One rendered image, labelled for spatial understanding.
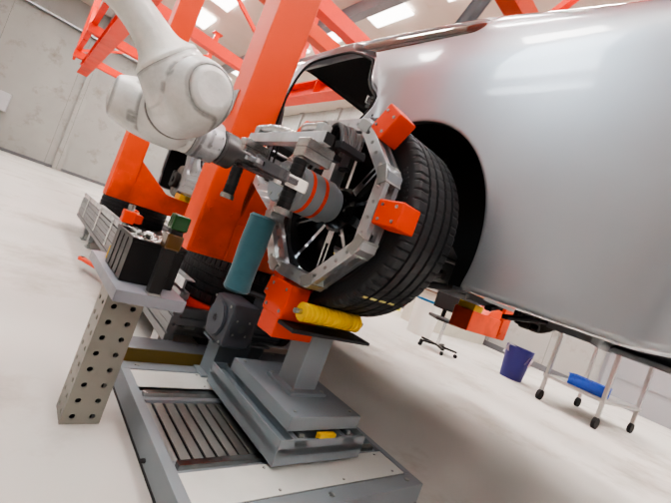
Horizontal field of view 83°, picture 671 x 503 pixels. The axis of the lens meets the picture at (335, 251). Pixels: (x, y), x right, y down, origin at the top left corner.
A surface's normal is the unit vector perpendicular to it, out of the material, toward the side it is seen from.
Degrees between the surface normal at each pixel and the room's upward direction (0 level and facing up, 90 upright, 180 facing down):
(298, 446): 90
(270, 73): 90
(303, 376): 90
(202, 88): 85
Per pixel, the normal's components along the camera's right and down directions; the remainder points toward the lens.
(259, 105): 0.62, 0.22
